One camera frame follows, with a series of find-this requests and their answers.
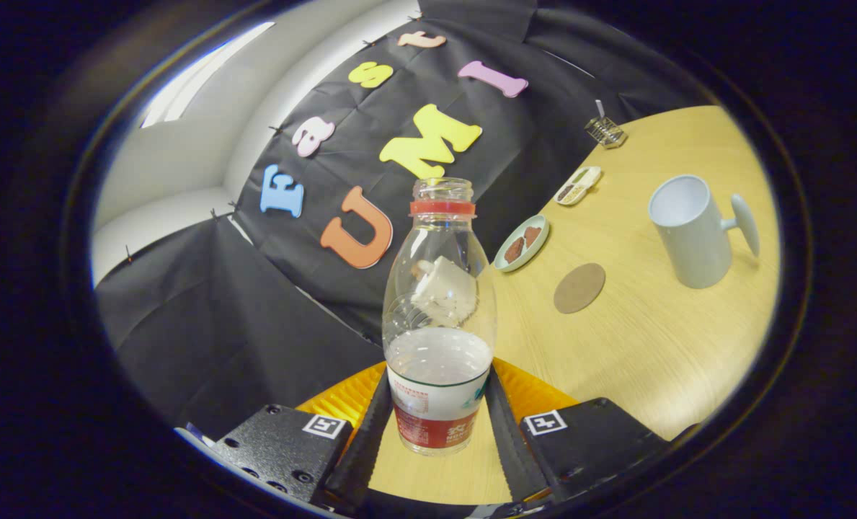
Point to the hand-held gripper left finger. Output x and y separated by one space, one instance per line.
360 461

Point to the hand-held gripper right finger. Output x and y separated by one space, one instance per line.
518 461

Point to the clear plastic bottle red label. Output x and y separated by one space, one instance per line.
439 407

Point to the round brown coaster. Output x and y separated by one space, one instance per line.
579 288

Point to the pale grey cup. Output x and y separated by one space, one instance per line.
691 245

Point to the wooden table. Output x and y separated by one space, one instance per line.
651 346

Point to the white toaster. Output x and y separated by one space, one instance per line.
450 292

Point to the pale green plate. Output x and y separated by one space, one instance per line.
522 254

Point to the brown food piece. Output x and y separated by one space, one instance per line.
532 236
514 250

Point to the oval divided snack dish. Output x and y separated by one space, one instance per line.
578 186

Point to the metal spoon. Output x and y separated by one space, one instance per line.
600 109

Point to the long ceiling light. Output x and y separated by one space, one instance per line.
197 76

